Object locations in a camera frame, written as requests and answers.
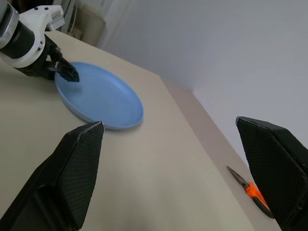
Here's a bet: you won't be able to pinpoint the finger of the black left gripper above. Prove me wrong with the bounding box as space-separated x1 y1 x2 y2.
56 57 80 83

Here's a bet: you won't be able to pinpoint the orange handled pliers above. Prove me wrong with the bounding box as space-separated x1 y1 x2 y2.
226 165 275 219

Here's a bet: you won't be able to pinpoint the blue round plate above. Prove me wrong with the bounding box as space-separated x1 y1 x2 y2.
54 61 144 131

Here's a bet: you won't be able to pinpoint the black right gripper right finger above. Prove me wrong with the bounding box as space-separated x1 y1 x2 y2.
235 116 308 231

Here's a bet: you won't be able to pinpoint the beige board against wall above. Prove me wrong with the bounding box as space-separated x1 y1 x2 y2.
68 4 107 47

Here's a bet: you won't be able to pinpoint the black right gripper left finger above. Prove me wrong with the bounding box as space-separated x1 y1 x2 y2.
0 121 105 231

